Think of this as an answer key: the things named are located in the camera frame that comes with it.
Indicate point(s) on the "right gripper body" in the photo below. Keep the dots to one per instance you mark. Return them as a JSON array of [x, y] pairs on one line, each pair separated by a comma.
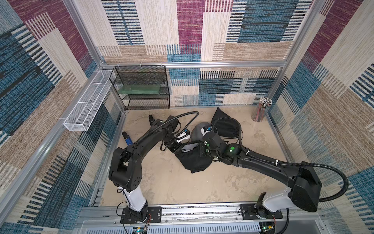
[[204, 142]]

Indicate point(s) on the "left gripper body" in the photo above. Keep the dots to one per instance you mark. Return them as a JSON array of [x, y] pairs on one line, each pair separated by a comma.
[[174, 146]]

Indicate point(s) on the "grey hair dryer bag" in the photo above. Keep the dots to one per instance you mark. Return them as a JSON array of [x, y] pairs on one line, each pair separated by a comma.
[[196, 134]]

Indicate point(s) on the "black hair dryer bag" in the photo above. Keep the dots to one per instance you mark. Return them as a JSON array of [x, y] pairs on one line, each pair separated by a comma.
[[224, 125]]

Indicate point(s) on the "white hair dryer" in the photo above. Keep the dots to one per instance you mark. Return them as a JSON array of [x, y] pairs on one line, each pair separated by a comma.
[[186, 150]]

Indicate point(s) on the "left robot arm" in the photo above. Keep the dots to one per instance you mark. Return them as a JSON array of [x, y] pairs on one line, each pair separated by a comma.
[[126, 165]]

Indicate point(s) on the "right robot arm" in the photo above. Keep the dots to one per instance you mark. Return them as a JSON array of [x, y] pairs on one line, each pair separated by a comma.
[[302, 183]]

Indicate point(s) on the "striped pencil cup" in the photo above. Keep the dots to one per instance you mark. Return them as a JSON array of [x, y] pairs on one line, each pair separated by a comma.
[[262, 108]]

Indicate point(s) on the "green tray on shelf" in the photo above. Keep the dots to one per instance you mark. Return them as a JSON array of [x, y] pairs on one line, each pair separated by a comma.
[[139, 89]]

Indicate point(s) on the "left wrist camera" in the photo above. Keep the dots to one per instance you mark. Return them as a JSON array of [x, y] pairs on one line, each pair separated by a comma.
[[185, 135]]

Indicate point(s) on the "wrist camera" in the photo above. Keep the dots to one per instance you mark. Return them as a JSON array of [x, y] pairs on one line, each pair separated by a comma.
[[206, 129], [185, 135]]

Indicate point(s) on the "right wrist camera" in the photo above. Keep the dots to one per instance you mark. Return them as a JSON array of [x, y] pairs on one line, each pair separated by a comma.
[[206, 129]]

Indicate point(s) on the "black wire mesh shelf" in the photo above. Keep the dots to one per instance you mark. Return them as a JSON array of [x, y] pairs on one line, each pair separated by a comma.
[[142, 75]]

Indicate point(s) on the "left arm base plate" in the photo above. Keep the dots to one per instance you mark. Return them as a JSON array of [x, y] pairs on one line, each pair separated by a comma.
[[151, 215]]

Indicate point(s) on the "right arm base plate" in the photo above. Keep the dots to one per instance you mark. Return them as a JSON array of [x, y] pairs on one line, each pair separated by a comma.
[[249, 211]]

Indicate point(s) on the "white wire mesh basket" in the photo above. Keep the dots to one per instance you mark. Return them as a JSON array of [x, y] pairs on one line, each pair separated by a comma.
[[83, 113]]

